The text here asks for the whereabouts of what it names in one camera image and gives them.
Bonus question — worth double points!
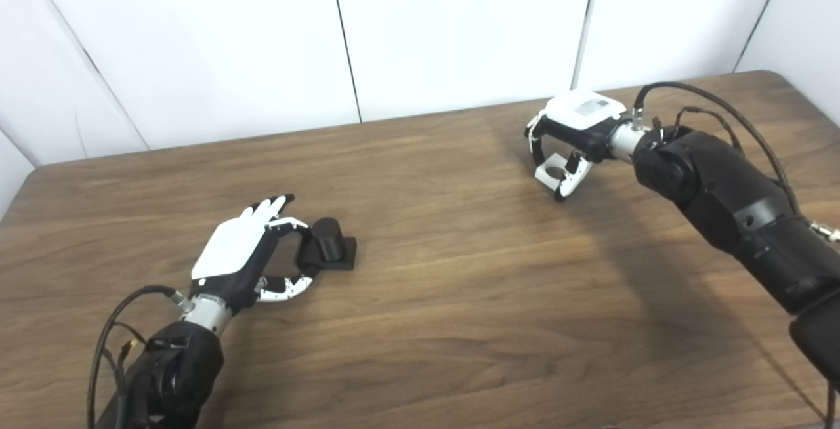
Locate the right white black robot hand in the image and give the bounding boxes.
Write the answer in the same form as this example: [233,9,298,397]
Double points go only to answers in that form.
[524,90,627,202]

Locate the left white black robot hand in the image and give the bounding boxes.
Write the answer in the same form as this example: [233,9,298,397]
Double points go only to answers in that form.
[190,194,322,313]

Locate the white square piece with hole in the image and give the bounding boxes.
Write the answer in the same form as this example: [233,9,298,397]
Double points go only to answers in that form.
[535,152,579,189]

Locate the black peg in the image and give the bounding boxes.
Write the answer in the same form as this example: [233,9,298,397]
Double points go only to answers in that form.
[297,217,358,271]

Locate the thin right wrist wires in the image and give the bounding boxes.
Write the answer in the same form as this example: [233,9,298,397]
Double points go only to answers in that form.
[653,106,746,154]

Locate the thin wrist wires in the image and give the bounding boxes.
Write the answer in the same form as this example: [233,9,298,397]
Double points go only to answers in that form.
[653,106,746,154]
[107,321,149,377]

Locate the thin left wrist wires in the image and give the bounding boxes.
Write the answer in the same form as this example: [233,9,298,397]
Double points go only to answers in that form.
[107,321,149,377]

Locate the thick black left wrist cable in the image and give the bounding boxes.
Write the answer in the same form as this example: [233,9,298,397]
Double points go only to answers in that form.
[87,285,188,429]

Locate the thick black wrist cable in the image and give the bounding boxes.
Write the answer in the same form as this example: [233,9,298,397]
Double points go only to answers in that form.
[631,81,840,243]
[87,285,188,429]

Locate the thick black right wrist cable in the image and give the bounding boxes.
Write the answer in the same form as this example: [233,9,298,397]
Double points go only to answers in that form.
[631,81,840,243]

